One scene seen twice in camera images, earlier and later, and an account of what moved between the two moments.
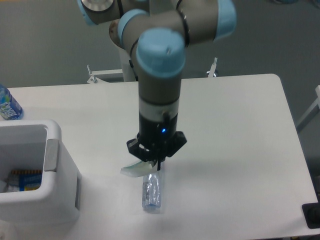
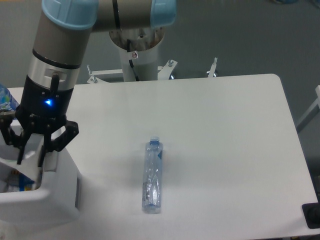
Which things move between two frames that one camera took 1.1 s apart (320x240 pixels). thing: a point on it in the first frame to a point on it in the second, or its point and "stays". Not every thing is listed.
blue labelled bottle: [10, 109] stays
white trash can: [34, 144] stays
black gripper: [161, 138] to [42, 109]
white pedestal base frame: [96, 76] stays
